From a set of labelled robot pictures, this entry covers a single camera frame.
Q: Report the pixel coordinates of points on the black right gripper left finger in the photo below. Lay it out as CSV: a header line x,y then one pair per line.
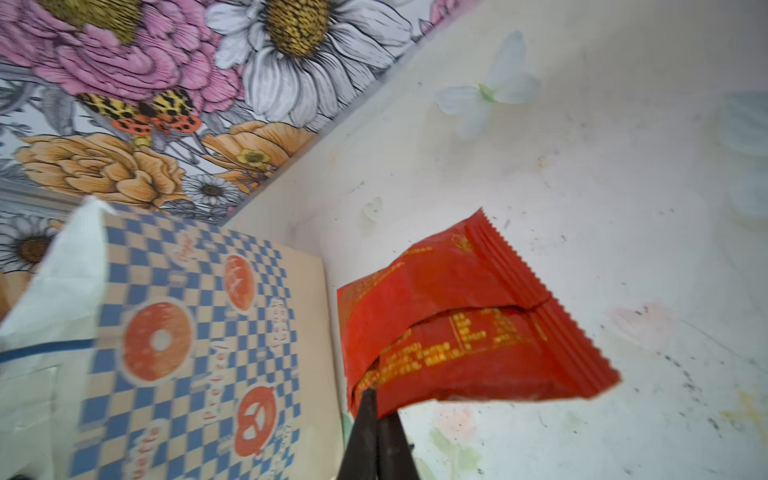
x,y
360,458

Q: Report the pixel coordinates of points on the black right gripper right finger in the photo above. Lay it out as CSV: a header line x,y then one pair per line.
x,y
395,460

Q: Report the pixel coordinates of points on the red snack packet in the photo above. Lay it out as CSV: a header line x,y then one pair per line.
x,y
460,316

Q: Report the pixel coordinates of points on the blue checkered paper bag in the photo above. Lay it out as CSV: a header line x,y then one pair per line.
x,y
148,347

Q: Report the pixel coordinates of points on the floral table mat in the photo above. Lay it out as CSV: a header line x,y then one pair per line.
x,y
692,405

